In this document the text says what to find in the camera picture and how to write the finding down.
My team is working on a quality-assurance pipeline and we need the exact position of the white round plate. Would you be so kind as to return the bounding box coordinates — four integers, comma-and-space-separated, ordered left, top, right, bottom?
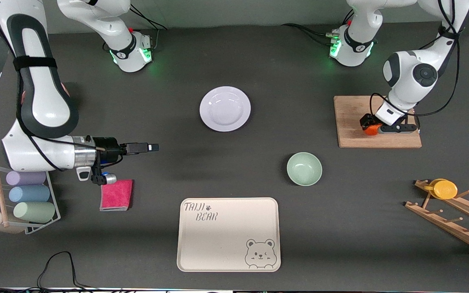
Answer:
199, 86, 251, 132

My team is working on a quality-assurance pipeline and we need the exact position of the bamboo cutting board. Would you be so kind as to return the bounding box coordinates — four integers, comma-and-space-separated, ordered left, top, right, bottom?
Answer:
333, 96, 422, 149

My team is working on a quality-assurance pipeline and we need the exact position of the pink folded cloth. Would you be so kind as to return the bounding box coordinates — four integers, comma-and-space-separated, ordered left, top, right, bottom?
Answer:
99, 179, 134, 212

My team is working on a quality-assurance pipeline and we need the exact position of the mint green bowl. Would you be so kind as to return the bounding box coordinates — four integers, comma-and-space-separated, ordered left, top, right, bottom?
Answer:
287, 152, 323, 187

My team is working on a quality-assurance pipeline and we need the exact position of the purple cup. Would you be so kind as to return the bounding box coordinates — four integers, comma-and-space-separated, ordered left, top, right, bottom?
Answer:
6, 170, 47, 186

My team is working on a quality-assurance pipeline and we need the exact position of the blue cup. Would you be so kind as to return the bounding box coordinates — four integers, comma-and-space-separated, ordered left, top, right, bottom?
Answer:
9, 185, 51, 203

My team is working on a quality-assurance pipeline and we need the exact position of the pale green cup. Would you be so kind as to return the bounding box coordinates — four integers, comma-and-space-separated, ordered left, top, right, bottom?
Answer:
13, 201, 56, 223

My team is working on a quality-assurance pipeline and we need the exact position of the yellow mug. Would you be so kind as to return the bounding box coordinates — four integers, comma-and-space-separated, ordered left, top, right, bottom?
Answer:
425, 179, 458, 200

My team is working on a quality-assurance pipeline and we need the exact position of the wooden peg drying rack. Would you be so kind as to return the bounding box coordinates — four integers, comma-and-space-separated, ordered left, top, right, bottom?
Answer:
405, 179, 469, 257

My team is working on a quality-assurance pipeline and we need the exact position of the beige bear print tray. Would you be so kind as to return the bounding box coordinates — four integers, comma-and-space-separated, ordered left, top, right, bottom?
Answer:
177, 197, 281, 272

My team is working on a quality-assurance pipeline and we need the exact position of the black right arm base cable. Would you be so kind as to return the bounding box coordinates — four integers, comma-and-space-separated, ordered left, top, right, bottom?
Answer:
129, 3, 168, 50

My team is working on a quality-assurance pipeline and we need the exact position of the black arm base cable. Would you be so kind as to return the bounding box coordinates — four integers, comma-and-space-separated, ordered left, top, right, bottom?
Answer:
129, 3, 168, 50
281, 23, 335, 46

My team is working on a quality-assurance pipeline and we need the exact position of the black left arm base cable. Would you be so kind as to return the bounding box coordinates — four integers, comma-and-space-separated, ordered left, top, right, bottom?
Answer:
281, 23, 335, 46

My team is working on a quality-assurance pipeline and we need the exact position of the white wire cup rack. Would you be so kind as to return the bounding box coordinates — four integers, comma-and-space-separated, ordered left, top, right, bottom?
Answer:
0, 164, 61, 235

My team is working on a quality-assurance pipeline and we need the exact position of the black cable on table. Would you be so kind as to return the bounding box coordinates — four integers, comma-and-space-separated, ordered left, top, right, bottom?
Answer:
36, 251, 96, 290

